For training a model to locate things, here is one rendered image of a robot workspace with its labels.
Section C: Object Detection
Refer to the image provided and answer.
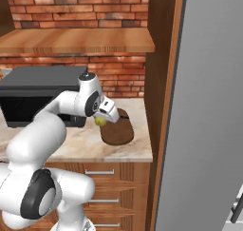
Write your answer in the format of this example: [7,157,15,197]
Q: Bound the tall wooden side panel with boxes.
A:
[144,0,188,231]

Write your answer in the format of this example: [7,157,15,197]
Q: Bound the wooden drawer front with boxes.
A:
[46,162,152,187]
[83,188,151,212]
[83,213,151,231]

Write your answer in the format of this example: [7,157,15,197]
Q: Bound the brown wooden cutting board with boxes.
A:
[99,107,136,146]

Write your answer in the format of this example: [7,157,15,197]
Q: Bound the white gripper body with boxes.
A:
[98,105,122,125]

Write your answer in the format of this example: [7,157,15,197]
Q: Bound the dark fridge handle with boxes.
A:
[230,190,243,224]

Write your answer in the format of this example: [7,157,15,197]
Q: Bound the yellow lemon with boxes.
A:
[94,115,108,127]

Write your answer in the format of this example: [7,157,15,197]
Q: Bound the black microwave oven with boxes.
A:
[0,66,89,129]

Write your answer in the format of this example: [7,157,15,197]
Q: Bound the wooden wall shelf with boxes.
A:
[0,28,156,57]

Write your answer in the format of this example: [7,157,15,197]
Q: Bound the dark wooden wall cupboard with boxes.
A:
[0,0,15,37]

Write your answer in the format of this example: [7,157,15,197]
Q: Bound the grey fridge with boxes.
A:
[154,0,243,231]

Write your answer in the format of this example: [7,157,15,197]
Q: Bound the silver drawer handle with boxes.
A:
[93,222,122,229]
[87,198,121,204]
[84,169,116,176]

